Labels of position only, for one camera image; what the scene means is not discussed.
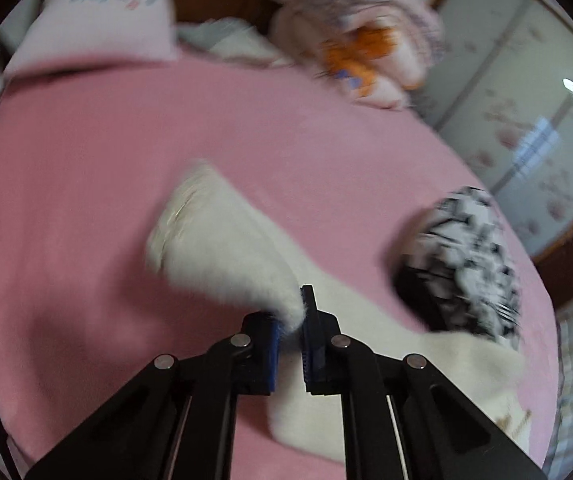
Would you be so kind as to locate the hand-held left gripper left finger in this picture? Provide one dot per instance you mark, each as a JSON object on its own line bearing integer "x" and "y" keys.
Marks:
{"x": 271, "y": 355}

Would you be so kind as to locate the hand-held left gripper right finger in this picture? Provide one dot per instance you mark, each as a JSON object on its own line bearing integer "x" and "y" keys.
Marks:
{"x": 309, "y": 352}

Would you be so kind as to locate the white fluffy garment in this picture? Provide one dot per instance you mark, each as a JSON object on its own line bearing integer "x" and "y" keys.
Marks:
{"x": 226, "y": 250}

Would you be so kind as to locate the black and white printed garment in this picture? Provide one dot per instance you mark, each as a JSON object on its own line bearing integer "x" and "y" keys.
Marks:
{"x": 466, "y": 260}

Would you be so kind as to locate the pink bed blanket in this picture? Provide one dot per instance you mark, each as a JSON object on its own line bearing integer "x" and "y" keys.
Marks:
{"x": 91, "y": 185}

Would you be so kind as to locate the quilt bundle with orange print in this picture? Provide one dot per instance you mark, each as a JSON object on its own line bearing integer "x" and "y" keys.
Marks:
{"x": 366, "y": 55}

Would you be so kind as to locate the grey white pillow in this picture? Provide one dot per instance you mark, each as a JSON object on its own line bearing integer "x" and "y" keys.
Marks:
{"x": 231, "y": 40}

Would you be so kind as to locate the wardrobe with floral sliding doors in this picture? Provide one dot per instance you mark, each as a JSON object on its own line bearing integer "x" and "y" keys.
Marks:
{"x": 516, "y": 110}

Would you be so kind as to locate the pink and white pillow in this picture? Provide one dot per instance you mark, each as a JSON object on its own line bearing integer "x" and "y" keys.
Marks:
{"x": 96, "y": 25}

